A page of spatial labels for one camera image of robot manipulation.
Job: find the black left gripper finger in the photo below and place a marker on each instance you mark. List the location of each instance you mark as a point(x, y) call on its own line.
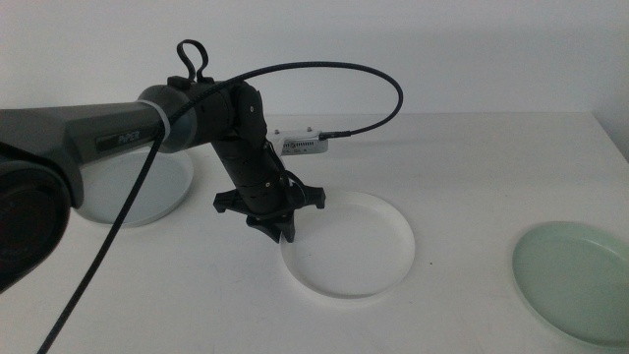
point(265, 227)
point(289, 230)

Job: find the pale grey-blue shallow bowl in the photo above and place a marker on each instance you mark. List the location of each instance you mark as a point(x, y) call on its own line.
point(164, 182)

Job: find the pale green shallow bowl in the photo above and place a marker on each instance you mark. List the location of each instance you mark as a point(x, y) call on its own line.
point(575, 280)

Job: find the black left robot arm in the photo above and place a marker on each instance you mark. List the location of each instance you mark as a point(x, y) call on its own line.
point(74, 133)

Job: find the white shallow bowl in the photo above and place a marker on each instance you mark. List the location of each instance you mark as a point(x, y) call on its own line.
point(349, 246)

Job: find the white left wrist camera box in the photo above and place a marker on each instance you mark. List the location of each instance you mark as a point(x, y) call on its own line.
point(304, 145)

